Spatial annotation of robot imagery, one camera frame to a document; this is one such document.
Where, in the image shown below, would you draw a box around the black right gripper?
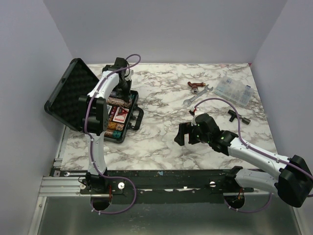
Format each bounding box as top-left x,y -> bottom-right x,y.
174,121 -> 211,145

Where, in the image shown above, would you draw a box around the red triangular dealer button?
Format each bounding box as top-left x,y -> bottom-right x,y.
117,107 -> 129,116

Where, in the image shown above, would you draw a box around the blue playing card deck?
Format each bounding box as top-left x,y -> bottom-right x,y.
107,105 -> 112,115

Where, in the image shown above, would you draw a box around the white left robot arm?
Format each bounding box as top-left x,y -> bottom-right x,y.
79,54 -> 141,193

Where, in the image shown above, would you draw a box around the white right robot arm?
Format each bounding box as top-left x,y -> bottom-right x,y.
186,114 -> 313,208

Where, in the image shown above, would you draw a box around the black poker set case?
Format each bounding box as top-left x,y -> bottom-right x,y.
44,58 -> 144,143

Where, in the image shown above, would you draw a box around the brown and blue chip row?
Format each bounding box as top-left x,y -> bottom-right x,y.
107,97 -> 132,108

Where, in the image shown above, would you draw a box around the silver open-end wrench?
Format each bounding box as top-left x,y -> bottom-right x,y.
182,85 -> 214,107

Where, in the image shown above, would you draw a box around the red dice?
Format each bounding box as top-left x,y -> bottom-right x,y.
109,110 -> 116,121

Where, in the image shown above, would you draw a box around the red playing card deck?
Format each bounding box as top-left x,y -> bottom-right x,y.
113,107 -> 128,123

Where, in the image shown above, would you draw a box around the orange chip row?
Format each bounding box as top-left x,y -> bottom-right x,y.
108,121 -> 124,131

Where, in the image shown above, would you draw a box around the brown faucet tap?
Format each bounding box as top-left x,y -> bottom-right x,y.
187,82 -> 206,94

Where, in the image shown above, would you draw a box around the brown bottom chip row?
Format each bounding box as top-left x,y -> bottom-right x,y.
104,129 -> 122,140

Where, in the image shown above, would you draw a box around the black T-shaped pipe fitting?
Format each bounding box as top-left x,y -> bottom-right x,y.
227,110 -> 251,125

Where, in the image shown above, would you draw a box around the clear plastic screw organizer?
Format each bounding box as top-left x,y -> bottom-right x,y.
214,76 -> 254,107

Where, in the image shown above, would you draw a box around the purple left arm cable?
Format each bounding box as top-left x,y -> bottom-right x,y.
83,54 -> 142,215

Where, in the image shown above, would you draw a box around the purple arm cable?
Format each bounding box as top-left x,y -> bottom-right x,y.
83,54 -> 142,215
194,97 -> 313,213

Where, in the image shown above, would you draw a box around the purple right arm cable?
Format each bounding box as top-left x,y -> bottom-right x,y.
194,97 -> 313,213

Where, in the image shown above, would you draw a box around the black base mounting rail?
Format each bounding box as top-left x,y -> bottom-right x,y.
80,167 -> 253,205

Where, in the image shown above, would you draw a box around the aluminium frame rail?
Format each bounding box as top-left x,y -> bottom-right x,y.
39,177 -> 85,197

